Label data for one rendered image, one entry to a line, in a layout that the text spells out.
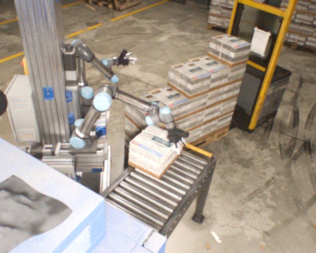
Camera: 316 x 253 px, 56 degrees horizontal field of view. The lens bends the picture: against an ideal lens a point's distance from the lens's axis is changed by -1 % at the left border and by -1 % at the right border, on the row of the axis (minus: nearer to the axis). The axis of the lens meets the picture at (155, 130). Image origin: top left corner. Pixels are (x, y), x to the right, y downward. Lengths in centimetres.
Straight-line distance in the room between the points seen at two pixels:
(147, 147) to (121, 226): 116
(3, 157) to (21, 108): 146
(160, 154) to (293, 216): 183
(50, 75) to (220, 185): 215
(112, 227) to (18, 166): 38
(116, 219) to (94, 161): 153
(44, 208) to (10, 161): 26
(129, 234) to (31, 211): 36
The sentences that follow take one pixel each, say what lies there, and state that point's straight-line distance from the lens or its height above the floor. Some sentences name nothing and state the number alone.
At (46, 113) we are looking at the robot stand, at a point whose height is 103.
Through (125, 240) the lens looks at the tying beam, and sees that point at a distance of 109.
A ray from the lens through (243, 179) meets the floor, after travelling 365.
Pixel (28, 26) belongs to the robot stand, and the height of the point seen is 175.
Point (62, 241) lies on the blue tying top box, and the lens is 87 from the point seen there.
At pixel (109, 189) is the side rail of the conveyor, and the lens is 222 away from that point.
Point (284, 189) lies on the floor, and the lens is 375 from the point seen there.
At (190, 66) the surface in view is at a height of 107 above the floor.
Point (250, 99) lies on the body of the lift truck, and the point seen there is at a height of 41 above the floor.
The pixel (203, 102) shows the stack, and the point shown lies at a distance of 343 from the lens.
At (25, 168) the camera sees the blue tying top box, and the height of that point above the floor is 175.
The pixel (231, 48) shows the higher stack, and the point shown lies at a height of 127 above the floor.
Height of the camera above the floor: 247
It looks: 37 degrees down
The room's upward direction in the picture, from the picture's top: 5 degrees clockwise
